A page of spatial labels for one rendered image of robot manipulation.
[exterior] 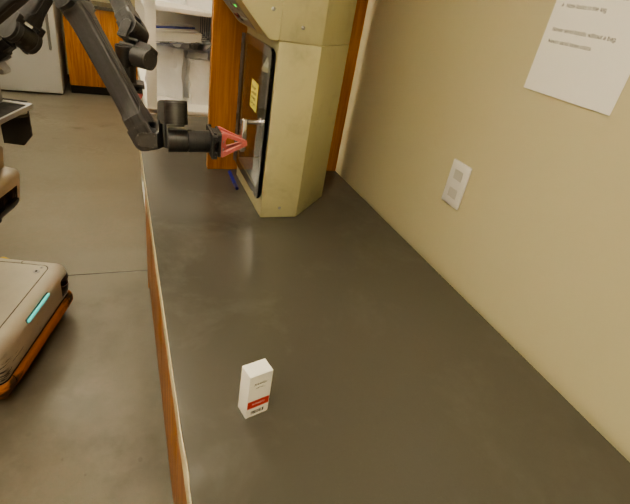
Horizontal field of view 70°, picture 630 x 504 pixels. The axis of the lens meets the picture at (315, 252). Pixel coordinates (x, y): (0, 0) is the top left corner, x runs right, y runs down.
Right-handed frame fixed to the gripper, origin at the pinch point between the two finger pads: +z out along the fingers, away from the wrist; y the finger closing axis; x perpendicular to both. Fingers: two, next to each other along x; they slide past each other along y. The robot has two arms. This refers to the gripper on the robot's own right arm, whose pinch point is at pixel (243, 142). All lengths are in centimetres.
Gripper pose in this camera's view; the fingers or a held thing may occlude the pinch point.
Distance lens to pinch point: 126.3
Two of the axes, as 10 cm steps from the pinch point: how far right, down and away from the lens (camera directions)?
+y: -3.6, -5.2, 7.8
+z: 9.2, -0.7, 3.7
